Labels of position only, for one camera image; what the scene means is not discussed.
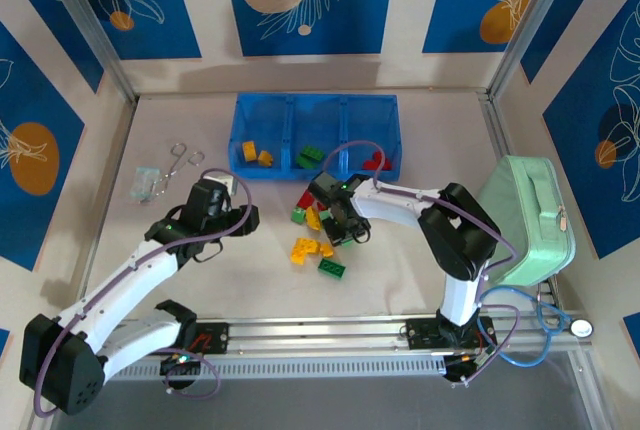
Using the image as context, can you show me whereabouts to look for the clear plastic packet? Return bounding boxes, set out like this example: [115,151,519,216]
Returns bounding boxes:
[128,166,162,206]

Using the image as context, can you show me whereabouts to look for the metal forceps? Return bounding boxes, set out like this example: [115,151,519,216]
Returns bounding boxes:
[152,143,206,201]

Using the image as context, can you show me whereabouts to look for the blue three-compartment bin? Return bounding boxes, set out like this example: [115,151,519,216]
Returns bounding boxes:
[228,92,404,182]

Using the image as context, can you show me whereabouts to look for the black base controller box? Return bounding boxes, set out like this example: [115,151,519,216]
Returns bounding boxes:
[159,355,201,391]

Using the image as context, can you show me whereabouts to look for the mint green zipper case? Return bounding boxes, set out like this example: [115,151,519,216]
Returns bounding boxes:
[477,154,578,287]

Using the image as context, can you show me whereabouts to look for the blue stethoscope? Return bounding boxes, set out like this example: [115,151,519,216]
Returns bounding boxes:
[479,285,596,369]

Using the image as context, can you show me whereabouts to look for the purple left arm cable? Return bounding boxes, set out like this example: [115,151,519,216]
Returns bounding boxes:
[33,168,254,419]

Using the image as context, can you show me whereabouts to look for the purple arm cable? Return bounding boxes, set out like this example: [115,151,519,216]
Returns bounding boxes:
[33,168,254,419]
[322,140,524,389]

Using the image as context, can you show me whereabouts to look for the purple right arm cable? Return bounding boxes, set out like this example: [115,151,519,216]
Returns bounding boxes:
[322,140,524,389]

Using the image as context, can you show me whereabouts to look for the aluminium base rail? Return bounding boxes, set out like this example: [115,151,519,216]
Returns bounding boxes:
[119,316,594,357]

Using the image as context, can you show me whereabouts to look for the grey slotted cable duct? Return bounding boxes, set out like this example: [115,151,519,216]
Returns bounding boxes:
[107,353,451,382]

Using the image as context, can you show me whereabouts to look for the aluminium frame post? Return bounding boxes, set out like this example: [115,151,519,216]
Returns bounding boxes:
[487,0,594,101]
[34,0,139,104]

